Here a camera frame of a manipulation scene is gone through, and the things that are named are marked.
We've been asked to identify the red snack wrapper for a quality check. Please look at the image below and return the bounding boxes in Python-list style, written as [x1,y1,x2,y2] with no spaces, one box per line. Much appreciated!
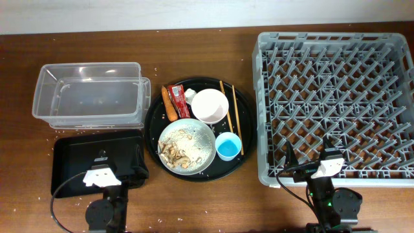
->
[168,85,191,118]

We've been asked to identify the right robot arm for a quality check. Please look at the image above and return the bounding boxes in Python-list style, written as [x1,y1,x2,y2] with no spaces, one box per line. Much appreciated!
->
[282,137,363,232]

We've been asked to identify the light blue cup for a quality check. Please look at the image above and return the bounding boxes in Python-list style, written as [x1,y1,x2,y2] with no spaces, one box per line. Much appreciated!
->
[215,132,242,161]

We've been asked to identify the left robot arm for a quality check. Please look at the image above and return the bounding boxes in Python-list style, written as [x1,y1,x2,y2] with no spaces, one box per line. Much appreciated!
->
[83,144,149,232]

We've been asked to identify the grey dishwasher rack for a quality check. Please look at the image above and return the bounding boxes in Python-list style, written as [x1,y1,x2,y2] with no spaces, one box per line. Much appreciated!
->
[252,32,413,188]

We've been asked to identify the grey plate with food scraps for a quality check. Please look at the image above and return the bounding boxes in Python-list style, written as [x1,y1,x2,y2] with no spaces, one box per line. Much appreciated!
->
[156,118,216,176]

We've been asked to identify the round black serving tray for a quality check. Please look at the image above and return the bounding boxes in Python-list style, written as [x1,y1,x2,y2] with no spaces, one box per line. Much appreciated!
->
[144,82,257,182]

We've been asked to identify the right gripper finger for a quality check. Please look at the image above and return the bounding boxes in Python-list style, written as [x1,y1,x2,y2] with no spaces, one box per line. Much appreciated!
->
[285,141,299,168]
[323,136,339,152]

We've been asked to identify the clear plastic bin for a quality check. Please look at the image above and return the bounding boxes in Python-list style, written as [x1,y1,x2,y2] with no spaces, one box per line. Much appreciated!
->
[32,62,151,129]

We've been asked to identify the white pink bowl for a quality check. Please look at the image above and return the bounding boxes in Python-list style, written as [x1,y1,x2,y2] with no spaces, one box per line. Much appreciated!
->
[191,89,226,124]

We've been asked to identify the orange carrot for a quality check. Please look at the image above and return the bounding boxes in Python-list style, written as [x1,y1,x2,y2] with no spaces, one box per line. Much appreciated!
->
[161,86,178,122]

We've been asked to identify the white tissue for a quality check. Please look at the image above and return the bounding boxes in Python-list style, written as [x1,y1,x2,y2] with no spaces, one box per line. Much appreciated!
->
[184,88,197,105]

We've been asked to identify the black rectangular tray bin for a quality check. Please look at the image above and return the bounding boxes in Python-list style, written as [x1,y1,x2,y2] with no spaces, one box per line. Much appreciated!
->
[50,130,144,193]

